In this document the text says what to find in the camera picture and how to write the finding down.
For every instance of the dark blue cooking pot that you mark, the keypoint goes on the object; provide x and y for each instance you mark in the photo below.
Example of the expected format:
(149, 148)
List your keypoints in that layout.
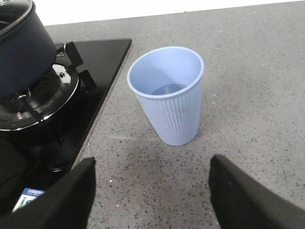
(27, 53)

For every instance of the black gas burner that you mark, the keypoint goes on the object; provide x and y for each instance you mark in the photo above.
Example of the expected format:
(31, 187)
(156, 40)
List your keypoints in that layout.
(44, 99)

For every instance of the light blue ribbed cup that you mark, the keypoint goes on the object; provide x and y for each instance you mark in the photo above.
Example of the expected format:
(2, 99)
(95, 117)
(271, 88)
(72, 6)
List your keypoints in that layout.
(168, 83)

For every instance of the black glass gas stove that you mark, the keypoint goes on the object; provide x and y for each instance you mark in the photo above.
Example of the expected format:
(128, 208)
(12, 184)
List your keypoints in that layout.
(42, 130)

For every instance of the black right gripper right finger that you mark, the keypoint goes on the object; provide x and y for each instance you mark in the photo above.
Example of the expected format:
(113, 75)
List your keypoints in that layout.
(240, 202)

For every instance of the blue energy label sticker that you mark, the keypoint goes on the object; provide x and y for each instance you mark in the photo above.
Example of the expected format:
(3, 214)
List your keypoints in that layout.
(28, 195)

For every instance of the black pot support grate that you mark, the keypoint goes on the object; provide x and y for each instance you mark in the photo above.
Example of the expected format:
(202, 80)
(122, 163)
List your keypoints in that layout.
(69, 50)

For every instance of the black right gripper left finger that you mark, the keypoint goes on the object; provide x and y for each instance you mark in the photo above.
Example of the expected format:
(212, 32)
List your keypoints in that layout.
(65, 205)

